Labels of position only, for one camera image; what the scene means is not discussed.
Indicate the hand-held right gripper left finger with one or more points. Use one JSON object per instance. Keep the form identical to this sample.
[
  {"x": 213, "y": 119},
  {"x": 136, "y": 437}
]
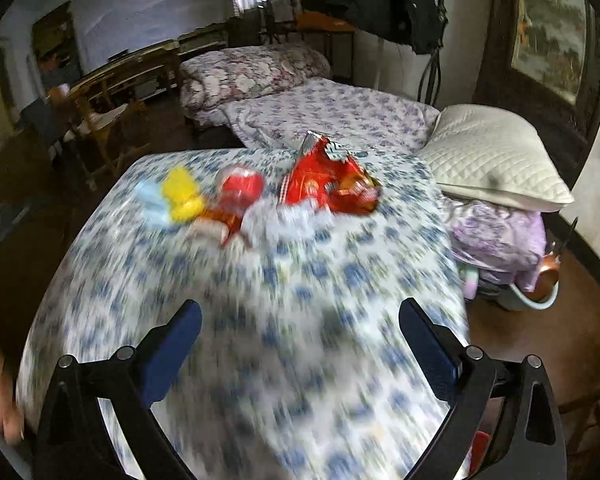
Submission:
[{"x": 172, "y": 345}]

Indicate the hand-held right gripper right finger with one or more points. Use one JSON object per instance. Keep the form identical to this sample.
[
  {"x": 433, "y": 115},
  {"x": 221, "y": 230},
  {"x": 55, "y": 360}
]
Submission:
[{"x": 430, "y": 345}]

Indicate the red plastic basket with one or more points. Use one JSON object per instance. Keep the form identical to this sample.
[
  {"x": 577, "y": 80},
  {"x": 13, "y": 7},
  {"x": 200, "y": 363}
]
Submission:
[{"x": 481, "y": 447}]

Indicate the blue face mask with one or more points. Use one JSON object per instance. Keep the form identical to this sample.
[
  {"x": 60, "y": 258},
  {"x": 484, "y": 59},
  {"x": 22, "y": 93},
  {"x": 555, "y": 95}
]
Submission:
[{"x": 152, "y": 202}]

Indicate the yellow wrapper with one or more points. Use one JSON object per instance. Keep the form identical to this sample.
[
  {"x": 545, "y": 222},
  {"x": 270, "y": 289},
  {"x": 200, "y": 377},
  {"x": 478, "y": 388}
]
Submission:
[{"x": 182, "y": 195}]

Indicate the clear plastic wrapper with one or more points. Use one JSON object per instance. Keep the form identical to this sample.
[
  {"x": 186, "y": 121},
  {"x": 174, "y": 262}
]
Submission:
[{"x": 285, "y": 222}]

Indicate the red plastic wrapper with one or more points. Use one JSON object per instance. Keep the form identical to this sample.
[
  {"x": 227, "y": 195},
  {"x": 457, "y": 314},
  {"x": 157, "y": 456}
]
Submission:
[{"x": 240, "y": 190}]

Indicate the red snack bag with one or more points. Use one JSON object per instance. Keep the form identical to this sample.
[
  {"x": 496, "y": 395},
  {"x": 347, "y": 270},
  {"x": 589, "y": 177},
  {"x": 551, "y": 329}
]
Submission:
[{"x": 325, "y": 180}]

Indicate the person's left hand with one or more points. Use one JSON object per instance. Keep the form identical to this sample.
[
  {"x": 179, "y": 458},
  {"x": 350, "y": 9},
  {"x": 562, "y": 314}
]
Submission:
[{"x": 0, "y": 395}]

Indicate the pastel towel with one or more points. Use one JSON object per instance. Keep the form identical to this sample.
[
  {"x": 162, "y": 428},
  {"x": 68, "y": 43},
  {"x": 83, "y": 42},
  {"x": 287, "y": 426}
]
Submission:
[{"x": 468, "y": 280}]

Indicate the blue floral quilt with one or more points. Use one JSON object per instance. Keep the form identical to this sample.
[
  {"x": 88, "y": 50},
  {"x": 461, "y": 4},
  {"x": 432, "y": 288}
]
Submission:
[{"x": 280, "y": 335}]

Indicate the light blue basin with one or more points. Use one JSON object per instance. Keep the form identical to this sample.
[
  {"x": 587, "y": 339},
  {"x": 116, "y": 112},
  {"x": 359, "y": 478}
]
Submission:
[{"x": 535, "y": 305}]

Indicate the purple cloth pile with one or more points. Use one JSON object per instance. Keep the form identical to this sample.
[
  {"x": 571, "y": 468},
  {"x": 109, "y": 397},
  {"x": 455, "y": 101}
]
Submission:
[{"x": 500, "y": 240}]

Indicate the brown wooden chair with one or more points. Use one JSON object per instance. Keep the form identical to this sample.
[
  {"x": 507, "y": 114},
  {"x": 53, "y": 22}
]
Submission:
[{"x": 595, "y": 410}]

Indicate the white quilted pillow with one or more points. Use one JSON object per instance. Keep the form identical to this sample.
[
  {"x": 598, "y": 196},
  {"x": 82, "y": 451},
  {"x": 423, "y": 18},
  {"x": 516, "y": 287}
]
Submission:
[{"x": 495, "y": 155}]

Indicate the light wooden chair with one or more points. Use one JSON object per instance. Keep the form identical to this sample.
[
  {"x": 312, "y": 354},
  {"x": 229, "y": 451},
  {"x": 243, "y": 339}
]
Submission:
[{"x": 110, "y": 130}]

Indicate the purple floral bed sheet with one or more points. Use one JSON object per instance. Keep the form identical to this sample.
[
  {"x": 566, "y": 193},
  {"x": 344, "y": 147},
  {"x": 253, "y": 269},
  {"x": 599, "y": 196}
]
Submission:
[{"x": 340, "y": 115}]

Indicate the folded pink floral quilt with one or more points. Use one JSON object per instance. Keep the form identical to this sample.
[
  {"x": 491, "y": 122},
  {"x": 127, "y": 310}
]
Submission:
[{"x": 250, "y": 72}]

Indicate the long wooden desk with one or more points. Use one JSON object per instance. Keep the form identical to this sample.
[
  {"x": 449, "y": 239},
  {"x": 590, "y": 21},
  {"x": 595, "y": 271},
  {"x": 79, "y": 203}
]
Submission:
[{"x": 130, "y": 62}]

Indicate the carved wooden screen with painting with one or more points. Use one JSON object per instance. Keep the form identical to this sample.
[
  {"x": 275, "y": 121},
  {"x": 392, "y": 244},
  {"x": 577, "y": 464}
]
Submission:
[{"x": 550, "y": 35}]

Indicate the orange top table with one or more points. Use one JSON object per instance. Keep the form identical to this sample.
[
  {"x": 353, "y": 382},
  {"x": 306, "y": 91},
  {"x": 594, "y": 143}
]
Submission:
[{"x": 325, "y": 22}]

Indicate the framed wall mirror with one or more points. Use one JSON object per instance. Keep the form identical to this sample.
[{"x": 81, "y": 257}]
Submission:
[{"x": 52, "y": 45}]

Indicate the white wall sheet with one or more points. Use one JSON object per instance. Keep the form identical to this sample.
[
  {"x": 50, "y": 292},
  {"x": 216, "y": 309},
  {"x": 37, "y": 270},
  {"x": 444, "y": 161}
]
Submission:
[{"x": 150, "y": 10}]

